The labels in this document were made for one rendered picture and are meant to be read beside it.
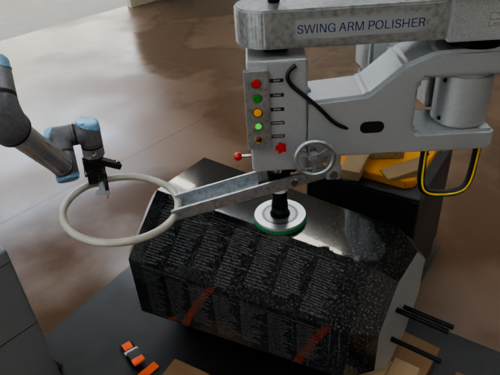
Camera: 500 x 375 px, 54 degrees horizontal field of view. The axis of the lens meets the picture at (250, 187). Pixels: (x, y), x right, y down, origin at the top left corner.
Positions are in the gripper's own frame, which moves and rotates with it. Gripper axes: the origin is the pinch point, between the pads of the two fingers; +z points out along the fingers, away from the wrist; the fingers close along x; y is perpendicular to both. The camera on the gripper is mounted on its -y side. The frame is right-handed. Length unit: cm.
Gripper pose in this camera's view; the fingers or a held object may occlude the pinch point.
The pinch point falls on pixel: (106, 193)
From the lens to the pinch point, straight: 229.3
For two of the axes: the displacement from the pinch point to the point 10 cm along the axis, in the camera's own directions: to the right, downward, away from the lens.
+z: 0.0, 8.3, 5.6
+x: 4.9, 4.9, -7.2
